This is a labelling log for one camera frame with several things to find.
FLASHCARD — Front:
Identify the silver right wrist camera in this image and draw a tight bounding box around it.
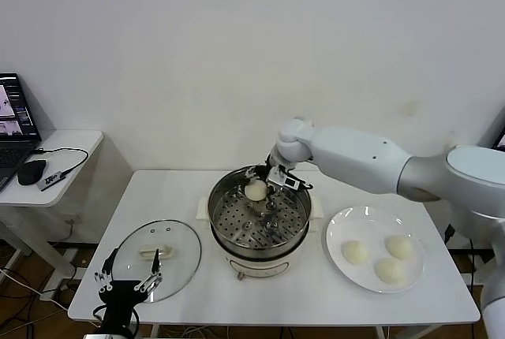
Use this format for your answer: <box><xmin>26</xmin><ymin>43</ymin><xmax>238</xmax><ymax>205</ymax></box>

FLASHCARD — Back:
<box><xmin>266</xmin><ymin>171</ymin><xmax>301</xmax><ymax>191</ymax></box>

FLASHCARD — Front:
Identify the thin black usb cable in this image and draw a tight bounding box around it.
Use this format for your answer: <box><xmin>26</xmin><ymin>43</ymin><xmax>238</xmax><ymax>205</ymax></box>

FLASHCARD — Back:
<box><xmin>31</xmin><ymin>147</ymin><xmax>90</xmax><ymax>178</ymax></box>

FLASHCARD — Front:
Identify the white side desk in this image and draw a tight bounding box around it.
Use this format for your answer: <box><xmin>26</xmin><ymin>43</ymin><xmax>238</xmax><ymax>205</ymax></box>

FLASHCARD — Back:
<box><xmin>0</xmin><ymin>129</ymin><xmax>106</xmax><ymax>277</ymax></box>

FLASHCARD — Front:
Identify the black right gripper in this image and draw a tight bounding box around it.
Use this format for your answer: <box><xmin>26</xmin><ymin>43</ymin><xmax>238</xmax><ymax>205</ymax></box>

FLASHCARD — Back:
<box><xmin>243</xmin><ymin>154</ymin><xmax>286</xmax><ymax>210</ymax></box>

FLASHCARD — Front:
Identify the white power strip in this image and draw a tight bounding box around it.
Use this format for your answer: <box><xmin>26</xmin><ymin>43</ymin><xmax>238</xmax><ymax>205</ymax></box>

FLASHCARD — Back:
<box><xmin>39</xmin><ymin>280</ymin><xmax>80</xmax><ymax>305</ymax></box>

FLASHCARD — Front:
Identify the black open laptop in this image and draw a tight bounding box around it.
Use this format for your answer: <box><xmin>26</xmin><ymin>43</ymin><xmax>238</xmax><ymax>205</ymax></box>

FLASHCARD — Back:
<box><xmin>0</xmin><ymin>73</ymin><xmax>43</xmax><ymax>192</ymax></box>

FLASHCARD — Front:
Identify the round glass lid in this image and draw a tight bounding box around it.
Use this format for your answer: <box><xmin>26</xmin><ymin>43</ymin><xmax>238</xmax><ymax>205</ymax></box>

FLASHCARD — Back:
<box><xmin>110</xmin><ymin>219</ymin><xmax>203</xmax><ymax>304</ymax></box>

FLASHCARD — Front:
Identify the grey usb dongle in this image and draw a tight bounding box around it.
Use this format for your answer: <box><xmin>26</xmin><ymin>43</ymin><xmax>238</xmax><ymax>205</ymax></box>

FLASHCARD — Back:
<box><xmin>37</xmin><ymin>171</ymin><xmax>66</xmax><ymax>192</ymax></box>

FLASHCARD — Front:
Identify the stainless steel steamer basket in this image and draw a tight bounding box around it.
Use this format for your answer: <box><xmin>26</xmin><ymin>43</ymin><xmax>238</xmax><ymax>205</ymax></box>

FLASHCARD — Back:
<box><xmin>208</xmin><ymin>164</ymin><xmax>312</xmax><ymax>259</ymax></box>

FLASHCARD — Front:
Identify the black computer mouse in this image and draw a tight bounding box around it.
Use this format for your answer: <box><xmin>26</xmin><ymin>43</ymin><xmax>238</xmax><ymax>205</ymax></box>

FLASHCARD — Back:
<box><xmin>17</xmin><ymin>159</ymin><xmax>47</xmax><ymax>186</ymax></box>

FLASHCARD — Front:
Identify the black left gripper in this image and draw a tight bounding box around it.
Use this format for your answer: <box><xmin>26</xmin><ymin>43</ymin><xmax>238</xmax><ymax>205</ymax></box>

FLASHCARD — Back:
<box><xmin>93</xmin><ymin>248</ymin><xmax>164</xmax><ymax>312</ymax></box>

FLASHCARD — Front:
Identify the white steamed baozi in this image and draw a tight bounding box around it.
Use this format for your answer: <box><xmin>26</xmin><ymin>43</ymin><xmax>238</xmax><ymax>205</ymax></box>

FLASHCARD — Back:
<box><xmin>384</xmin><ymin>235</ymin><xmax>415</xmax><ymax>259</ymax></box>
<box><xmin>373</xmin><ymin>258</ymin><xmax>410</xmax><ymax>285</ymax></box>
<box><xmin>244</xmin><ymin>180</ymin><xmax>268</xmax><ymax>202</ymax></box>
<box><xmin>341</xmin><ymin>240</ymin><xmax>370</xmax><ymax>266</ymax></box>

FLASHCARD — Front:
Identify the white round plate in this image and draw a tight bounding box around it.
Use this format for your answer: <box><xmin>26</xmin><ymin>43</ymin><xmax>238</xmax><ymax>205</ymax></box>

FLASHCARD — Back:
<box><xmin>325</xmin><ymin>206</ymin><xmax>426</xmax><ymax>293</ymax></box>

